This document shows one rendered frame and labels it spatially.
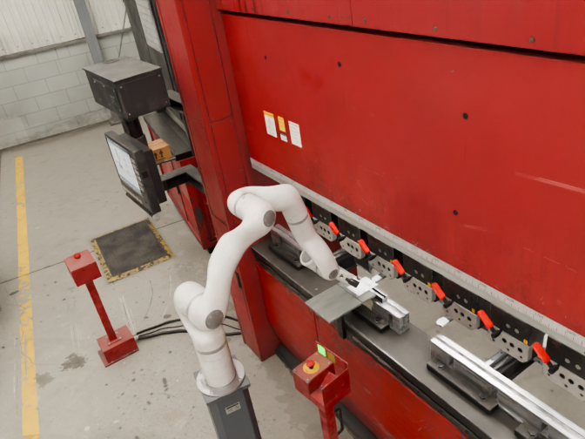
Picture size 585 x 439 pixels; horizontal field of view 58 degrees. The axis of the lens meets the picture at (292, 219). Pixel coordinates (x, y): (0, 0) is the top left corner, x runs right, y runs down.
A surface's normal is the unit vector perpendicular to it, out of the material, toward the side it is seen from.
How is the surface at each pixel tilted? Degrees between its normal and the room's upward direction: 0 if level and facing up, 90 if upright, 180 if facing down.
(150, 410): 0
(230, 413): 90
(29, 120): 90
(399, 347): 0
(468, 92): 90
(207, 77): 90
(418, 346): 0
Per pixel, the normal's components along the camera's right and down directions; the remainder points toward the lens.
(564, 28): -0.82, 0.39
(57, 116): 0.43, 0.41
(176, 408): -0.15, -0.85
